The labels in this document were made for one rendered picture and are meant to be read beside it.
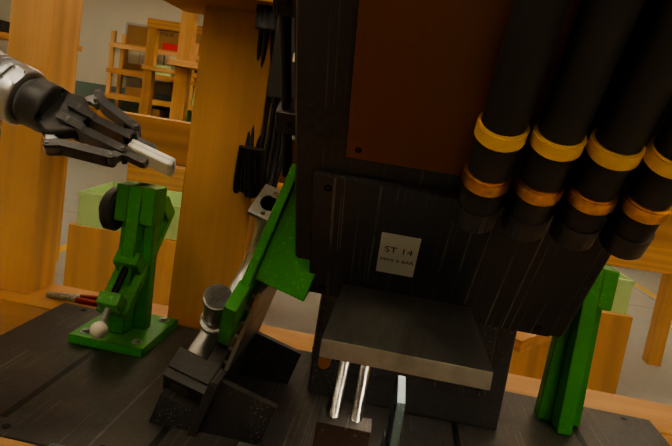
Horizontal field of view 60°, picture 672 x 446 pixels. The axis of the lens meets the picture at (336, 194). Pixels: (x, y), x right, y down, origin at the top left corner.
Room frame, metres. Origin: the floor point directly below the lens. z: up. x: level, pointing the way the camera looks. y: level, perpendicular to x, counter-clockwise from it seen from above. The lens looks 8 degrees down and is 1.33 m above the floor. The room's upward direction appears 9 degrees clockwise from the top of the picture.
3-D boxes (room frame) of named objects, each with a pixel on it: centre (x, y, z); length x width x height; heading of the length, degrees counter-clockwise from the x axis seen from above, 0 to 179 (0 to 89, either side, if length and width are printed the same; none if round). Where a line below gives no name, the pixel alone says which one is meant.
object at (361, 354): (0.70, -0.11, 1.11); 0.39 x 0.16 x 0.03; 174
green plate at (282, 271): (0.76, 0.04, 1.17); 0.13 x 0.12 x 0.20; 84
